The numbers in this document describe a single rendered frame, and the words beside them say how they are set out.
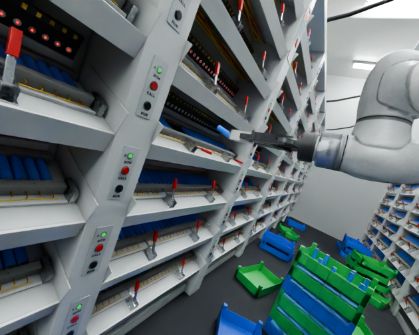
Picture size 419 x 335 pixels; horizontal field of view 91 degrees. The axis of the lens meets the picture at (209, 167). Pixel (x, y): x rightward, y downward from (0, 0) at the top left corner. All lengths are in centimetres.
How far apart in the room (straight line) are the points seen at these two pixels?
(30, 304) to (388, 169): 76
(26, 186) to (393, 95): 72
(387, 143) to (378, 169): 5
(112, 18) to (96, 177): 28
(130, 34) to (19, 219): 36
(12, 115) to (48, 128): 4
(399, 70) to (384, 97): 5
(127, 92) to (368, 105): 51
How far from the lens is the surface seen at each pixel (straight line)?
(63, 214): 50
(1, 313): 59
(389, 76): 60
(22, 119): 39
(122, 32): 44
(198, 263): 119
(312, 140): 56
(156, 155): 55
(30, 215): 48
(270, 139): 56
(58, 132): 41
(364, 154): 55
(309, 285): 119
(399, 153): 56
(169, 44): 50
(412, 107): 58
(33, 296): 61
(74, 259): 55
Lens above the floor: 78
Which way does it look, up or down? 6 degrees down
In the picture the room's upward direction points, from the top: 21 degrees clockwise
